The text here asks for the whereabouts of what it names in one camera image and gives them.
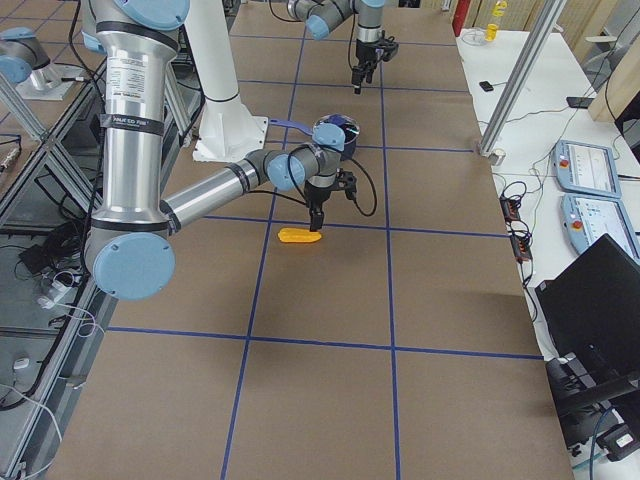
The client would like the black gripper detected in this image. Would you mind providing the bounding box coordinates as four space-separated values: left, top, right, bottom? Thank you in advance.
304 180 334 231
351 40 383 94

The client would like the yellow corn cob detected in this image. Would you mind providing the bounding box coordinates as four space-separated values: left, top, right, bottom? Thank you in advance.
277 227 322 244

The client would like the glass lid with blue knob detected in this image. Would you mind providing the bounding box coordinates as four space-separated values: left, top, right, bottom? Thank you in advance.
314 113 361 143

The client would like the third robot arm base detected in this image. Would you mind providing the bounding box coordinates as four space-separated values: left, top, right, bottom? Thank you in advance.
1 27 83 101

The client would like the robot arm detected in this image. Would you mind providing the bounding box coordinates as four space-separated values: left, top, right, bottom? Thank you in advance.
287 0 399 95
83 1 345 300

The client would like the dark blue saucepan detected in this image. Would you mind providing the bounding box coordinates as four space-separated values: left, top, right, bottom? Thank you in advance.
269 113 360 161

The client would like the small black device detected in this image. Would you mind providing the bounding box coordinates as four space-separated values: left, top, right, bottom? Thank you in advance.
479 81 494 92

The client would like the yellow bottle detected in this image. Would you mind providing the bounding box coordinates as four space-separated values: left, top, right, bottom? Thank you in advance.
484 23 499 42

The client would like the brown table mat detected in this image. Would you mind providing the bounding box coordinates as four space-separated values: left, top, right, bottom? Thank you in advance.
49 2 572 479

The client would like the black power strip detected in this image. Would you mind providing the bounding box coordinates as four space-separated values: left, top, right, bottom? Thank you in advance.
499 195 533 264

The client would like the upper teach pendant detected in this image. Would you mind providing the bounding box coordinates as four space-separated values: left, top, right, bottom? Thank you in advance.
551 139 622 199

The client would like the teach pendant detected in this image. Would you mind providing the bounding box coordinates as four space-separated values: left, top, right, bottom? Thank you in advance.
561 193 639 261
551 139 622 199

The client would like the lower teach pendant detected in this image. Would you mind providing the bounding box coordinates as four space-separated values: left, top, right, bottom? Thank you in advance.
561 193 639 261

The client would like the black monitor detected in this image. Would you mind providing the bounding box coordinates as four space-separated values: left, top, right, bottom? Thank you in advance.
535 234 639 432

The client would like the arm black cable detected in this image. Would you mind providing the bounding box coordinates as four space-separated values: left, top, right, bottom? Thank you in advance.
247 158 379 217

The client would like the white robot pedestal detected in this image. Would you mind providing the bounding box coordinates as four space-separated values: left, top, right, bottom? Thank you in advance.
185 0 268 162

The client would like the aluminium frame post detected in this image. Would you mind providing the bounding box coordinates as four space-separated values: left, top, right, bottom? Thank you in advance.
478 0 567 166

